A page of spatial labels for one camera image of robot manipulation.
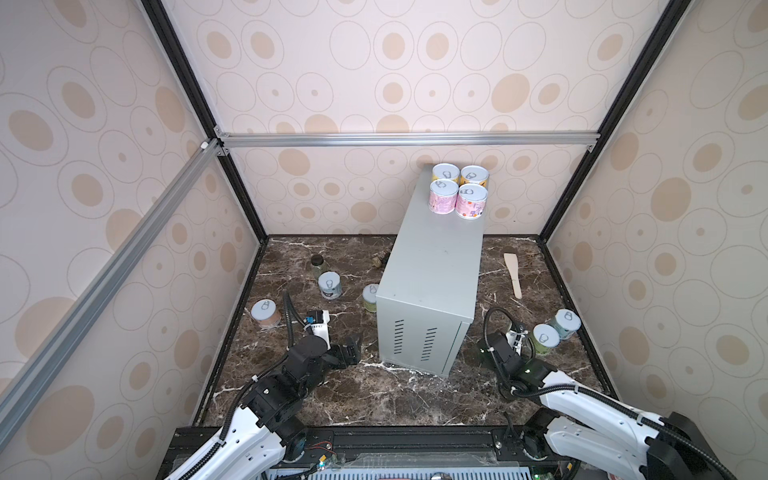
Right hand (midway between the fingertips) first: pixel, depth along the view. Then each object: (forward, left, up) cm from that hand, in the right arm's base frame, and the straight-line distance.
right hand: (496, 349), depth 87 cm
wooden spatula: (+37, -15, -4) cm, 40 cm away
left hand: (-2, +39, +14) cm, 41 cm away
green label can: (+3, -14, +2) cm, 15 cm away
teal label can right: (+8, -23, +2) cm, 24 cm away
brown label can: (+12, +70, +4) cm, 71 cm away
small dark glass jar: (+29, +55, +7) cm, 63 cm away
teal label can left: (+22, +51, +4) cm, 55 cm away
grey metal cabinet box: (-2, +22, +31) cm, 39 cm away
